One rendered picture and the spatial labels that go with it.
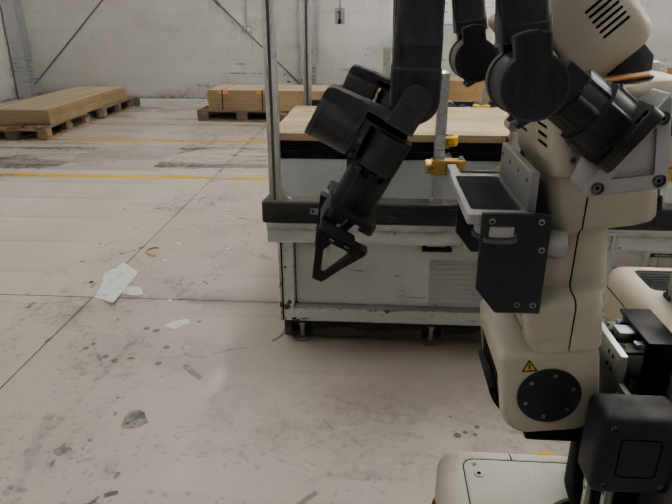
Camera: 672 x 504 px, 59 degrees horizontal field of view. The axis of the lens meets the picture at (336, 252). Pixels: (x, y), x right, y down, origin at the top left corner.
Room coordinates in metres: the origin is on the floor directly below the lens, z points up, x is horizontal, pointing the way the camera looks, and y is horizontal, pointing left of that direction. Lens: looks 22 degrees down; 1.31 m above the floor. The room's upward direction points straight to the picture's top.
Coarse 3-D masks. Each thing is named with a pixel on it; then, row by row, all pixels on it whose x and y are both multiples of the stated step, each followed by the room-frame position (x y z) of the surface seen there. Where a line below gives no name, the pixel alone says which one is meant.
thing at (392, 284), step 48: (288, 144) 2.25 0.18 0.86; (432, 144) 2.22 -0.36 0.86; (480, 144) 2.20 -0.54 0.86; (288, 192) 2.25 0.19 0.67; (384, 192) 2.23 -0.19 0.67; (288, 288) 2.25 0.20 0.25; (336, 288) 2.27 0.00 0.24; (384, 288) 2.26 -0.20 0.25; (432, 288) 2.24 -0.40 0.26; (384, 336) 2.25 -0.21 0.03; (480, 336) 2.22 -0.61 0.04
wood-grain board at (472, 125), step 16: (304, 112) 2.74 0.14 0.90; (448, 112) 2.74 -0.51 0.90; (464, 112) 2.74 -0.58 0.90; (480, 112) 2.74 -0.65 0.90; (496, 112) 2.74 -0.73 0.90; (288, 128) 2.33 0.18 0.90; (304, 128) 2.33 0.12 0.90; (432, 128) 2.33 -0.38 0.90; (448, 128) 2.33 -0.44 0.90; (464, 128) 2.33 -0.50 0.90; (480, 128) 2.33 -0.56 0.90; (496, 128) 2.33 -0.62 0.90
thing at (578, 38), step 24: (552, 0) 0.84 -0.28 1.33; (576, 0) 0.84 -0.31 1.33; (600, 0) 0.84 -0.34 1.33; (624, 0) 0.83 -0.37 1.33; (576, 24) 0.83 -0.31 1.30; (600, 24) 0.84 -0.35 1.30; (624, 24) 0.83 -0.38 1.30; (648, 24) 0.84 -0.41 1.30; (576, 48) 0.83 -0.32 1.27; (600, 48) 0.83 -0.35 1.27; (624, 48) 0.83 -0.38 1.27; (600, 72) 0.84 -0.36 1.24
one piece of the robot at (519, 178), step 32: (512, 160) 0.96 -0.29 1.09; (480, 192) 0.95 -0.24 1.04; (512, 192) 0.94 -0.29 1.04; (480, 224) 0.83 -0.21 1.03; (512, 224) 0.82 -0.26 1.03; (544, 224) 0.81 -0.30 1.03; (480, 256) 0.82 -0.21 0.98; (512, 256) 0.82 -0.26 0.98; (544, 256) 0.81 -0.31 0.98; (480, 288) 0.82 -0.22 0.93; (512, 288) 0.81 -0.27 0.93
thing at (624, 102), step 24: (600, 96) 0.70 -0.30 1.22; (624, 96) 0.70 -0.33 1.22; (552, 120) 0.73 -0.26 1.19; (576, 120) 0.70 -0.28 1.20; (600, 120) 0.69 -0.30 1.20; (624, 120) 0.69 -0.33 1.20; (648, 120) 0.66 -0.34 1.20; (576, 144) 0.71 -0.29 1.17; (600, 144) 0.69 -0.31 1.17; (624, 144) 0.67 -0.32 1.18; (600, 168) 0.67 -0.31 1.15
